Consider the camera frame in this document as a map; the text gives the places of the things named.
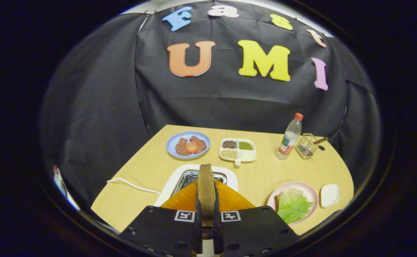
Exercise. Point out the blue plate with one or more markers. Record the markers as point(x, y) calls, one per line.
point(170, 145)

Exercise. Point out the plain brown bread slice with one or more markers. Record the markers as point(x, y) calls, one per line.
point(206, 192)

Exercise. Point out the brown meat patty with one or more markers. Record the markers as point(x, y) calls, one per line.
point(180, 148)
point(201, 142)

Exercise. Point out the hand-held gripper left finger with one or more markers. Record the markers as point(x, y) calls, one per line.
point(198, 232)

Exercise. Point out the black backdrop cloth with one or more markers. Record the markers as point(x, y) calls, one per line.
point(212, 103)

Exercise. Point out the pile of dark beans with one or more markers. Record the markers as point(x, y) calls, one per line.
point(229, 144)

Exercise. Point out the white toaster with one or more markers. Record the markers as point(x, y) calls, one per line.
point(170, 185)

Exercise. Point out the white divided tray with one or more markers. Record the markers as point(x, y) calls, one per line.
point(247, 156)

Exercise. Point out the pile of green beans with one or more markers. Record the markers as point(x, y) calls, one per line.
point(245, 145)

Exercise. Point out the pile of pale beans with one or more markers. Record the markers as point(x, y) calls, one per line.
point(229, 154)

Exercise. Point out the pink plate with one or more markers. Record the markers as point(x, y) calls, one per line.
point(310, 194)

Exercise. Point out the red tomato slice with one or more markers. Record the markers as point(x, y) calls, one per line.
point(192, 147)

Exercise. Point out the green lettuce leaf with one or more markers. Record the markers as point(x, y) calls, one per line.
point(294, 207)

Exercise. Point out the clear plastic bottle red cap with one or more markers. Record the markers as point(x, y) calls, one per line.
point(288, 141)

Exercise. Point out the small white plate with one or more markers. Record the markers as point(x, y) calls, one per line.
point(329, 195)

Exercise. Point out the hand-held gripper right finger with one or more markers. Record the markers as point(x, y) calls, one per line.
point(216, 232)

